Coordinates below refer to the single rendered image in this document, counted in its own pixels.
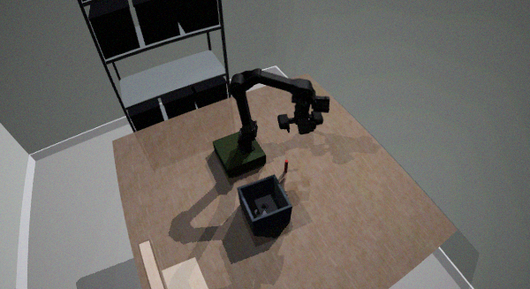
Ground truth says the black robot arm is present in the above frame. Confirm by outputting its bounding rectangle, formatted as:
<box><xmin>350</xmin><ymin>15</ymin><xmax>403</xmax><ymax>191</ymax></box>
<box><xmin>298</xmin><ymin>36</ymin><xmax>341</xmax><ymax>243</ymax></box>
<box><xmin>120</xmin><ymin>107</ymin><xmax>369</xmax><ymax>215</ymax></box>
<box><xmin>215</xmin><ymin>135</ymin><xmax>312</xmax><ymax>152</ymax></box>
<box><xmin>229</xmin><ymin>68</ymin><xmax>330</xmax><ymax>155</ymax></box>

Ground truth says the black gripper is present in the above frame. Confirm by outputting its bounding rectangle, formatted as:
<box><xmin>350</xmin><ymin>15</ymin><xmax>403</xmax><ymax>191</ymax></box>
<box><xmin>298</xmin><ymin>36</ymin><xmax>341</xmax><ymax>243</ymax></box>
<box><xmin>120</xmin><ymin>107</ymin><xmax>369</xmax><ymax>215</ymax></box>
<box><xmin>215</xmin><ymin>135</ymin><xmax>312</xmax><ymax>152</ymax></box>
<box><xmin>277</xmin><ymin>105</ymin><xmax>323</xmax><ymax>133</ymax></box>

